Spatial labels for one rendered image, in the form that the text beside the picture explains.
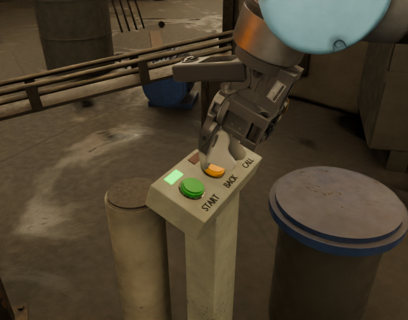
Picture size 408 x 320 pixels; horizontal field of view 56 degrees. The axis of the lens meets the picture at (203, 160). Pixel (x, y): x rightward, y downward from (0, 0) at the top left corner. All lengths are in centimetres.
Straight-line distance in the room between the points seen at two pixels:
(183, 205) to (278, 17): 38
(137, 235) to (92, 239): 73
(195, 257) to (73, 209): 98
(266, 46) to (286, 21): 14
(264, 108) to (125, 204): 37
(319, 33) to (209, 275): 58
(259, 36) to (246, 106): 9
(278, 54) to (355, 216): 55
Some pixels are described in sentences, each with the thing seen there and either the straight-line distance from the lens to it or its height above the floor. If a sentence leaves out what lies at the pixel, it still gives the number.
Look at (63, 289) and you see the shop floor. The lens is 135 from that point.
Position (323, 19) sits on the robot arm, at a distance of 30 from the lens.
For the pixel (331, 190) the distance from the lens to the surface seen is 99.
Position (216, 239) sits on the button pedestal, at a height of 48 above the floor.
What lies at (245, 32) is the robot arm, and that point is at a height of 87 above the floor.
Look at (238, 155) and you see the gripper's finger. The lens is 58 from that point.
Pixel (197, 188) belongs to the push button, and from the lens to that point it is 63.
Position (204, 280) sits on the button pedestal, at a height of 37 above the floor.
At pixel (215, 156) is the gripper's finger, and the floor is 69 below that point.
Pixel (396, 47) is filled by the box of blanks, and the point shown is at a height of 59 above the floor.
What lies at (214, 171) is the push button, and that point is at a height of 61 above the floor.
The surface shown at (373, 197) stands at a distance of 100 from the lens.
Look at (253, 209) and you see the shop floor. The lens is 160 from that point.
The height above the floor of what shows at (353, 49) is 41.
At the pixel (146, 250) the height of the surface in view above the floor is 41.
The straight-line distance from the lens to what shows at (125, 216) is 75.
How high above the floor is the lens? 96
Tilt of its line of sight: 30 degrees down
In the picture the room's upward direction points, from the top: straight up
